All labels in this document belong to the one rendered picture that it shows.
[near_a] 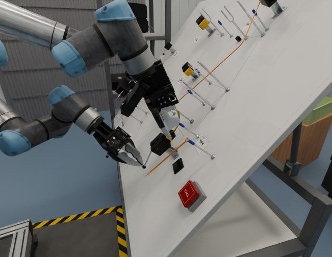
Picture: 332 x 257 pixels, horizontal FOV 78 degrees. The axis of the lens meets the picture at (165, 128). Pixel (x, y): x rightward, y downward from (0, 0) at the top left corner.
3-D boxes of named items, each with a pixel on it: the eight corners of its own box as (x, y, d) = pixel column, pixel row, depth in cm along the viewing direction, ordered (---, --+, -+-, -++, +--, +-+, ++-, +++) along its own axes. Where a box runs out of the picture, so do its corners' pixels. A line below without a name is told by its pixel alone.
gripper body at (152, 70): (180, 105, 55) (162, 65, 48) (151, 118, 56) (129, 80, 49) (175, 93, 61) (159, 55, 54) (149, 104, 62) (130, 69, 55)
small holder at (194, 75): (198, 66, 91) (186, 55, 87) (201, 75, 84) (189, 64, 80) (190, 74, 93) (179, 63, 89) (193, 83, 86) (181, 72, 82)
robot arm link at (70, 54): (74, 74, 53) (111, 53, 54) (72, 84, 43) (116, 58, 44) (53, 45, 49) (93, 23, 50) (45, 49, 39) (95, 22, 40)
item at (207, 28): (211, 24, 103) (200, 10, 99) (216, 30, 94) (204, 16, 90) (204, 31, 105) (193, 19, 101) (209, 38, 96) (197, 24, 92)
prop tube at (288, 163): (291, 171, 74) (301, 92, 59) (285, 167, 76) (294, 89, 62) (299, 169, 74) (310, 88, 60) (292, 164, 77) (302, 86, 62)
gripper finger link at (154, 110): (164, 128, 55) (151, 98, 52) (159, 130, 55) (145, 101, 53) (165, 123, 59) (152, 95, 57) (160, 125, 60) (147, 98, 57)
